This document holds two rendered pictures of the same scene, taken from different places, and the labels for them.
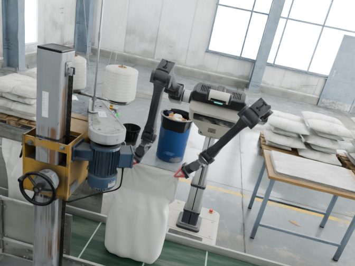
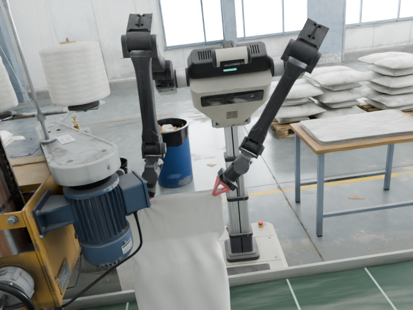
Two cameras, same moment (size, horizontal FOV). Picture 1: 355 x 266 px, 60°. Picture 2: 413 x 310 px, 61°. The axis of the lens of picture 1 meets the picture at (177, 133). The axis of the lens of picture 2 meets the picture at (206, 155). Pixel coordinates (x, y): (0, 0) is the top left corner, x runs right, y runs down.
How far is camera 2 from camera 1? 57 cm
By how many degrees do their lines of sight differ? 7
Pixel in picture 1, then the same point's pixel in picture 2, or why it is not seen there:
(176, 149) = (181, 166)
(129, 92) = (96, 80)
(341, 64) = (315, 12)
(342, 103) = (331, 54)
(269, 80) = not seen: hidden behind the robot
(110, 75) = (52, 61)
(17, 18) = not seen: outside the picture
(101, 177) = (106, 241)
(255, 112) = (310, 42)
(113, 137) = (101, 165)
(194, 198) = (238, 216)
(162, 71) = (139, 31)
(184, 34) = not seen: hidden behind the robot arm
